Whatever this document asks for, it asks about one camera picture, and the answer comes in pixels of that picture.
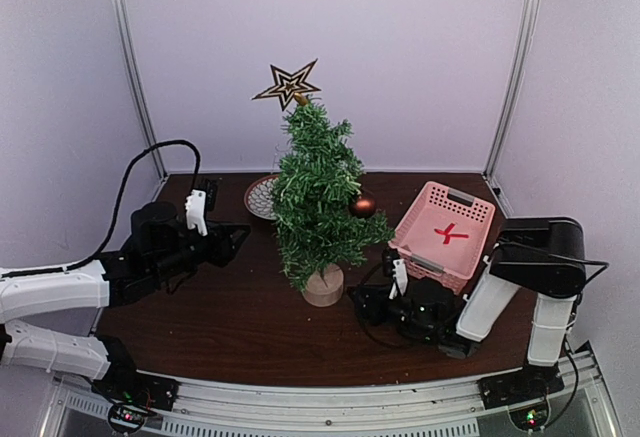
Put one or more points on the small green christmas tree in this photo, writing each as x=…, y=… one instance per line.
x=318, y=176

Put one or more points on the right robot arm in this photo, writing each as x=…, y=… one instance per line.
x=544, y=255

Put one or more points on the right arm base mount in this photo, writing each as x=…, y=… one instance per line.
x=524, y=394

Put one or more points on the pink perforated plastic basket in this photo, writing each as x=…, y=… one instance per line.
x=436, y=206

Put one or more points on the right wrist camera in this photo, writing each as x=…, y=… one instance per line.
x=394, y=268

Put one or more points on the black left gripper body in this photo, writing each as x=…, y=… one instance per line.
x=216, y=254

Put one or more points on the aluminium front rail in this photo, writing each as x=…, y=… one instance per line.
x=452, y=407

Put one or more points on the red christmas ball ornament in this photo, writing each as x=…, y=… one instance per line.
x=363, y=205

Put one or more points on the red ribbon ornament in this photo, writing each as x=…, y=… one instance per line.
x=449, y=233

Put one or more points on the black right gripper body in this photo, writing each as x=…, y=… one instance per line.
x=378, y=316

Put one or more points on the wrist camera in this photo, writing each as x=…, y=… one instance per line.
x=198, y=204
x=394, y=268

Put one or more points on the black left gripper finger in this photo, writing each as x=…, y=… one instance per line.
x=230, y=229
x=234, y=240

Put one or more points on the floral patterned ceramic plate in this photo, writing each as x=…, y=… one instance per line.
x=258, y=197

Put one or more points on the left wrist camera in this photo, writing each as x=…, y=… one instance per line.
x=198, y=204

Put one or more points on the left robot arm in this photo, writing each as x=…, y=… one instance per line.
x=161, y=252

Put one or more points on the gold star ornament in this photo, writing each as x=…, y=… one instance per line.
x=286, y=84

